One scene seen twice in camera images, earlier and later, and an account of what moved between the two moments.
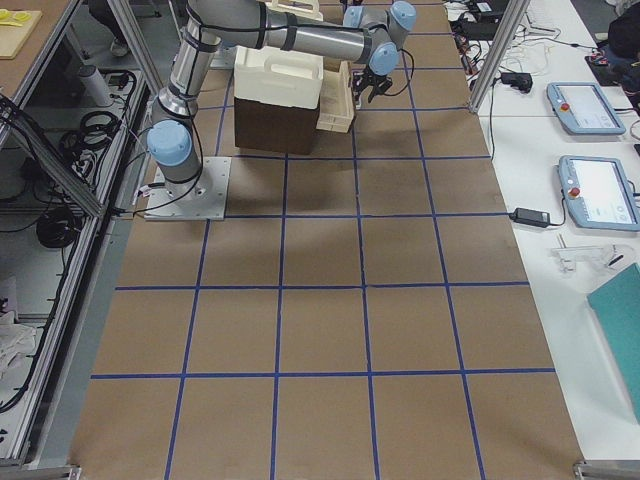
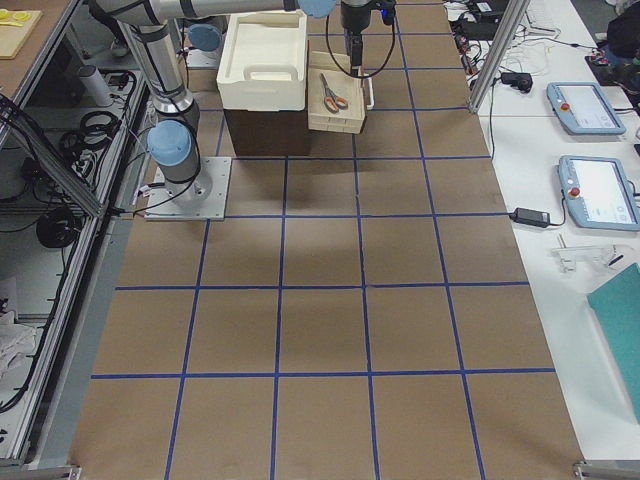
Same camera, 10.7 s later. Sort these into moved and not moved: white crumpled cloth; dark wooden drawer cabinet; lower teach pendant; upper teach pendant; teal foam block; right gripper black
Moved: dark wooden drawer cabinet; right gripper black
Not moved: teal foam block; lower teach pendant; white crumpled cloth; upper teach pendant
